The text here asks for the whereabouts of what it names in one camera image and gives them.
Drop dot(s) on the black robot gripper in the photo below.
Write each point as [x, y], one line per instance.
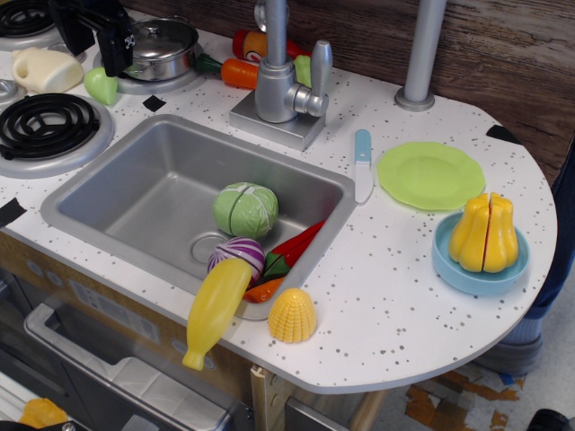
[81, 24]

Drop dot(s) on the yellow toy banana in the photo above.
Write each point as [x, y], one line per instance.
[214, 307]

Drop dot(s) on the light green toy plate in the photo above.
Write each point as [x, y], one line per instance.
[430, 175]

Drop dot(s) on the black rear stove burner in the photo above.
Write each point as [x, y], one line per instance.
[26, 24]

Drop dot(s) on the black stove burner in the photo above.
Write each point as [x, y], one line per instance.
[26, 24]
[50, 134]

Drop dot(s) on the cream toy milk jug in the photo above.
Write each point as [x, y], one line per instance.
[45, 71]

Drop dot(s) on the light green toy pear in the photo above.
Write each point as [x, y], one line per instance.
[101, 87]

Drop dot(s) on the steel toy pot with lid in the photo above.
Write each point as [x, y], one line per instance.
[165, 48]

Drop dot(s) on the grey stove knob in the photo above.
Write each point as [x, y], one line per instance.
[10, 93]

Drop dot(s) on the black front stove burner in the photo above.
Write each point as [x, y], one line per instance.
[50, 134]

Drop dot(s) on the orange toy carrot on counter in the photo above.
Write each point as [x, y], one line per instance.
[233, 71]

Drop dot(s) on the grey toy sink basin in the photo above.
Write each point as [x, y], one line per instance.
[148, 200]

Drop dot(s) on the silver toy faucet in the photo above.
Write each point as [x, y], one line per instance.
[280, 108]

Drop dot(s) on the light green toy vegetable piece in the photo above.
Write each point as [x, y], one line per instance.
[302, 65]

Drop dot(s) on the green toy cabbage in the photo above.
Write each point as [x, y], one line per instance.
[246, 209]

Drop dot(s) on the purple toy onion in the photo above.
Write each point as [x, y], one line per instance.
[240, 247]

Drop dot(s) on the red toy chili pepper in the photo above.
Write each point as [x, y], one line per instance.
[280, 260]

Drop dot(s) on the orange toy carrot in sink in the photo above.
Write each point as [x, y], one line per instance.
[263, 292]

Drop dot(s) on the white and blue toy knife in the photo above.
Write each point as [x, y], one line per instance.
[363, 158]

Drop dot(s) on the grey vertical pole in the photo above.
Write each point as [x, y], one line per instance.
[416, 95]

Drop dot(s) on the grey toy oven door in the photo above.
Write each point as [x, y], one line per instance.
[105, 367]

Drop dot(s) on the yellow toy corn piece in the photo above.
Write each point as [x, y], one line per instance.
[292, 316]

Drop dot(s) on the yellow object at bottom left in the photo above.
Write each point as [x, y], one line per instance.
[39, 413]

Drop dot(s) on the yellow toy squash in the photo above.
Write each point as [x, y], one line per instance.
[485, 239]

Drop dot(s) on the light blue toy bowl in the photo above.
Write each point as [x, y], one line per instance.
[475, 283]

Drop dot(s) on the person leg in jeans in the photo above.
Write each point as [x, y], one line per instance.
[563, 195]

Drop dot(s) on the grey shoe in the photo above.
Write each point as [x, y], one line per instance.
[513, 360]

